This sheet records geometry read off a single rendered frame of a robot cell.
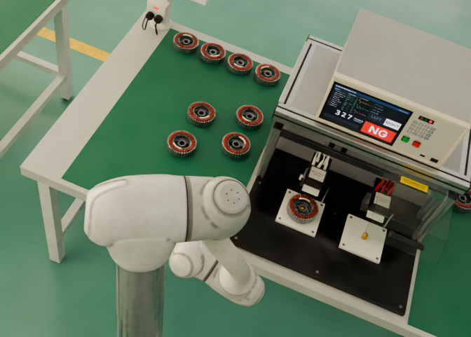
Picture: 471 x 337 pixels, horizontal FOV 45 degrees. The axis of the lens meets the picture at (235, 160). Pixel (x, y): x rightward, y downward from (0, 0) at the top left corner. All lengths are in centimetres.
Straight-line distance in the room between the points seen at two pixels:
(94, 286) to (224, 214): 171
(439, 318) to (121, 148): 128
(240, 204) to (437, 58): 113
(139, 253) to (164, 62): 150
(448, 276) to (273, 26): 235
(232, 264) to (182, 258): 19
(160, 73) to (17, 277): 111
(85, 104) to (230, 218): 135
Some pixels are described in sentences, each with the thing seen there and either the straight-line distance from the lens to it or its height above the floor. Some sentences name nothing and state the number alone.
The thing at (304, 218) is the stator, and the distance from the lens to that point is 204.
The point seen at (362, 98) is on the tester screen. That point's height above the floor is 128.
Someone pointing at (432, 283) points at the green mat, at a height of 75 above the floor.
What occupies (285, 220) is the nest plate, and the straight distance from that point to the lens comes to 206.
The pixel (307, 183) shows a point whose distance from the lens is 204.
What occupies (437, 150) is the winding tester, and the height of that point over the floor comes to 119.
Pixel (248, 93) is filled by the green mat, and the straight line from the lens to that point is 245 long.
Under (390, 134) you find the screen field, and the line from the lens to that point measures 190.
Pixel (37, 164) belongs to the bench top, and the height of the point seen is 75.
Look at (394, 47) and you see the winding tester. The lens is 199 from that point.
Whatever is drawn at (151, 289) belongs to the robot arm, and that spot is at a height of 138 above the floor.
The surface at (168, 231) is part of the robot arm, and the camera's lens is 109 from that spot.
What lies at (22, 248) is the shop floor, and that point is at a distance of 284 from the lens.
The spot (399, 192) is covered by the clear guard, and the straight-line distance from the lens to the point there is 192.
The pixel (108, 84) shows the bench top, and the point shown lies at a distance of 240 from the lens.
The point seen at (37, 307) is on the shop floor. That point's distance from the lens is 270.
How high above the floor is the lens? 247
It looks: 51 degrees down
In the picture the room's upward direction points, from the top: 16 degrees clockwise
